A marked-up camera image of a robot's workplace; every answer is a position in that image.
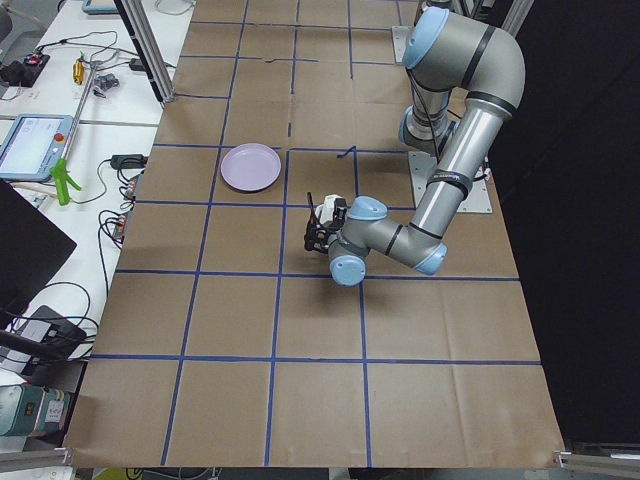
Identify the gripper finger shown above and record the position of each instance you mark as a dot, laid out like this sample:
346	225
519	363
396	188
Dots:
313	207

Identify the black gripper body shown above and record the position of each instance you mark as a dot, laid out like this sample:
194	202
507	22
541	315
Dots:
317	237

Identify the white faceted cup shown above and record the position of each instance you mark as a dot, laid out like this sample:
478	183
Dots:
325	211

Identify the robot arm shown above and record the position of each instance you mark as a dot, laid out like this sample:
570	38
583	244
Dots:
467	80

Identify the lavender plate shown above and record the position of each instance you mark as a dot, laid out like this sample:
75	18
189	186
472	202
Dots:
251	167

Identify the brown paper table cover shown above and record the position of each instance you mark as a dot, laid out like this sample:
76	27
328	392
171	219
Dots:
225	340

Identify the green plastic clamp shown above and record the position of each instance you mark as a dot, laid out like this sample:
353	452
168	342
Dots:
62	181

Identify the yellow tool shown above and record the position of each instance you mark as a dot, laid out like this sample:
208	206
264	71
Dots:
78	72

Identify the black monitor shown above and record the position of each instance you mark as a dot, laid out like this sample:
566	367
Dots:
33	249

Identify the teach pendant tablet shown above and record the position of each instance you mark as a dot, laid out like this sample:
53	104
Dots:
33	146

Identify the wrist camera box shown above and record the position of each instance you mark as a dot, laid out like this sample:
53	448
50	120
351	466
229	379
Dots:
339	212

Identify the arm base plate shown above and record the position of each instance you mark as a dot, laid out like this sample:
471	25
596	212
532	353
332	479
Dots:
423	167
400	37

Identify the aluminium frame post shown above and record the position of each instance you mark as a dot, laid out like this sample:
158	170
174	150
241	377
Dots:
140	32

